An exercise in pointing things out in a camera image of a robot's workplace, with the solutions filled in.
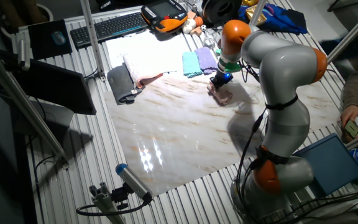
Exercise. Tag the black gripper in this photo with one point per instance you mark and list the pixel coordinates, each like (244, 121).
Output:
(220, 80)

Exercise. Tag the small pink cloth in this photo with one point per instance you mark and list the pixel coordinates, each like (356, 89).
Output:
(221, 96)

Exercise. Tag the small phone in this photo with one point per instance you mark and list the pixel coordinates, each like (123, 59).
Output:
(352, 129)

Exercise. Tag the silver and orange robot arm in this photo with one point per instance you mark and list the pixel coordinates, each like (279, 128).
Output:
(281, 71)

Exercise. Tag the purple cloth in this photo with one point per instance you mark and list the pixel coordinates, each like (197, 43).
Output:
(206, 59)

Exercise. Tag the teal cloth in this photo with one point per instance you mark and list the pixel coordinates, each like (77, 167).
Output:
(192, 64)

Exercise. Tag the blue cloth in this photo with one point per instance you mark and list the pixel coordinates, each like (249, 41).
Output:
(284, 20)

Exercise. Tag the person's hand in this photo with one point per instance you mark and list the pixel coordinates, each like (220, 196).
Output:
(348, 113)

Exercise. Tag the empty clear glass beaker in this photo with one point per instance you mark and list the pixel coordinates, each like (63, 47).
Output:
(208, 42)

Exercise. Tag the wooden block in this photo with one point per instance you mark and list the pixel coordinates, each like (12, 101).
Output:
(191, 15)
(195, 31)

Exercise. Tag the small toy soccer ball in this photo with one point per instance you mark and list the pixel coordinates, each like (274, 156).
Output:
(203, 28)

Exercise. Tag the white garlic toy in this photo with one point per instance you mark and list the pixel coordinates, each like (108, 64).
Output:
(189, 26)

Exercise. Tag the small toy basketball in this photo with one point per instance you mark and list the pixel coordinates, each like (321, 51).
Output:
(199, 21)

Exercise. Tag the black filament spool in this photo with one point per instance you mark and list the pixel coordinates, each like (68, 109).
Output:
(221, 11)

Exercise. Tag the gold foil object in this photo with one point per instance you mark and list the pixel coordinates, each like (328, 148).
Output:
(255, 15)

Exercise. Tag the large peach towel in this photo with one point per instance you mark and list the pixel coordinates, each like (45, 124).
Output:
(145, 70)

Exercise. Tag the printed paper sheets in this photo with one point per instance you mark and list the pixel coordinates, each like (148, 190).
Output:
(145, 45)

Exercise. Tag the gold round object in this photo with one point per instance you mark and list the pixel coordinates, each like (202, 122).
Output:
(250, 2)

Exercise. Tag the orange and black teach pendant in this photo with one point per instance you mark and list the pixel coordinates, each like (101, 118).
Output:
(165, 14)

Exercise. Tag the grey towel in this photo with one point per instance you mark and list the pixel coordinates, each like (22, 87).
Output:
(121, 84)

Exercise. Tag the black keyboard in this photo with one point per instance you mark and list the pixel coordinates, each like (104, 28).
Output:
(109, 28)

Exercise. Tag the blue box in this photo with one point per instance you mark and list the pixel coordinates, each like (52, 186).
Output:
(331, 165)

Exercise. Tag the black monitor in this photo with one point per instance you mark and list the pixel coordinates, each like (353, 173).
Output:
(57, 87)

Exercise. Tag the computer mouse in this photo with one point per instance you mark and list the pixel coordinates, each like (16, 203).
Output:
(58, 38)

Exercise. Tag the black mouse pad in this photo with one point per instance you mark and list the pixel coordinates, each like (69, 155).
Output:
(42, 46)

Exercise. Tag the white round pot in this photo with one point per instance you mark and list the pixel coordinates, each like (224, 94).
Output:
(44, 12)

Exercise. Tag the aluminium frame post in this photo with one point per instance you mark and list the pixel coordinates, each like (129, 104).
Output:
(257, 12)
(92, 40)

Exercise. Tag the silver camera with blue end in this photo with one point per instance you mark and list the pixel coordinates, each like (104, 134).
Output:
(134, 183)

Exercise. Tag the aluminium camera mount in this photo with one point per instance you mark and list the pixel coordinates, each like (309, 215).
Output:
(104, 202)

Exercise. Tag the silver camera on beam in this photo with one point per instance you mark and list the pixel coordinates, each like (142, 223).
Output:
(23, 54)

